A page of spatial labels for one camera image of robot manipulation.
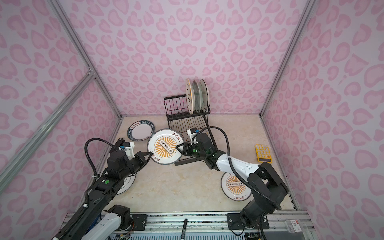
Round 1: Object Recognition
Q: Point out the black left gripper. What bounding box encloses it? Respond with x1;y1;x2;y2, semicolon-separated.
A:
119;150;153;180

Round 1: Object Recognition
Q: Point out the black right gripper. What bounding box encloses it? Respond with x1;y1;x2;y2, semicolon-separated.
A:
175;142;208;159

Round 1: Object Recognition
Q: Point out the orange sunburst plate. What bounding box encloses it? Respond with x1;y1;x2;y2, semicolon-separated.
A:
221;173;252;202
147;129;184;165

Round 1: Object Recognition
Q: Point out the white floral speckled plate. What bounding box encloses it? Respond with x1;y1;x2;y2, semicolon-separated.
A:
200;80;210;112

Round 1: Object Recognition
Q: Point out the cat pumpkin star plate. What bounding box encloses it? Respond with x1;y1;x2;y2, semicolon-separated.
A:
186;79;194;115

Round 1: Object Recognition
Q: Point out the light blue flower plate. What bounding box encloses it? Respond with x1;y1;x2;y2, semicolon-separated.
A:
192;80;202;113

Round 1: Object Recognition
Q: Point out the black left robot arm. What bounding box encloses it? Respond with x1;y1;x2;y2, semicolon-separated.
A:
54;138;153;240

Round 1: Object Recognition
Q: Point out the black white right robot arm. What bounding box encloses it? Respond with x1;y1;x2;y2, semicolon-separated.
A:
176;126;289;229

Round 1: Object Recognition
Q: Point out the black two-tier dish rack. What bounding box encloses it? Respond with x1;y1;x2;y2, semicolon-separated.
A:
163;93;218;167

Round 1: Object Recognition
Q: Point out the green-rim lettered white plate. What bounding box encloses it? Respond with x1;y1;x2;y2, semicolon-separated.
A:
127;120;155;142

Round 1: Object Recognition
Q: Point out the black stapler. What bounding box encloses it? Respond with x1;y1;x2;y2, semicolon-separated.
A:
111;138;125;152

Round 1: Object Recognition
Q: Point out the yellow calculator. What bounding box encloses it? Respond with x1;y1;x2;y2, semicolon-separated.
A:
255;144;273;164

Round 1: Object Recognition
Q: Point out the black marker pen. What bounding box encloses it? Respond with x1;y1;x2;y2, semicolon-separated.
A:
181;219;188;240

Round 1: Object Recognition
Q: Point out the white red label tag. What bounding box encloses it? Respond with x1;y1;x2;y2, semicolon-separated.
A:
285;219;303;234

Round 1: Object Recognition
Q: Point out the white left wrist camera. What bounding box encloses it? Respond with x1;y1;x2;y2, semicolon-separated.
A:
119;142;135;160

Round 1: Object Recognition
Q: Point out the white plate green ring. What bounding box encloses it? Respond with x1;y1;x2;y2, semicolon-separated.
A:
115;173;137;196

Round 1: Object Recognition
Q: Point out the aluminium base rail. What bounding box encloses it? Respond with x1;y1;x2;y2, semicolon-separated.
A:
55;209;320;240

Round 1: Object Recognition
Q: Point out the diagonal aluminium frame bar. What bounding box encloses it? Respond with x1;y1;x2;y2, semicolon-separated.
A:
1;71;95;193

